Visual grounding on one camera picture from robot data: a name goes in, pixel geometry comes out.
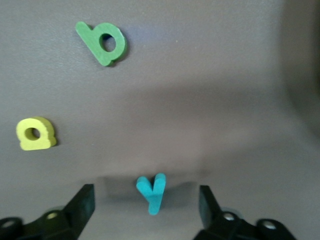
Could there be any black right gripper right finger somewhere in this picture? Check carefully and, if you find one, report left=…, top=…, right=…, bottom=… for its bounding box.
left=194, top=184, right=299, bottom=240

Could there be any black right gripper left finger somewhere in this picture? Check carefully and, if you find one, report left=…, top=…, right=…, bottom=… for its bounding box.
left=0, top=183, right=96, bottom=240

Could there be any teal letter y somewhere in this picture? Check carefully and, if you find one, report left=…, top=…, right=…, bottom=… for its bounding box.
left=136, top=172, right=167, bottom=216

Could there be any yellow letter a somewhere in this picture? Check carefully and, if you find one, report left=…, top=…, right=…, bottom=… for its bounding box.
left=15, top=116, right=58, bottom=151

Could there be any green letter q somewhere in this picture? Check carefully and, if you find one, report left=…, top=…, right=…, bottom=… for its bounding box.
left=74, top=21, right=128, bottom=68

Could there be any brown table cover sheet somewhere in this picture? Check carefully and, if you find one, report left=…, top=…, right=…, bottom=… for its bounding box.
left=0, top=0, right=320, bottom=240

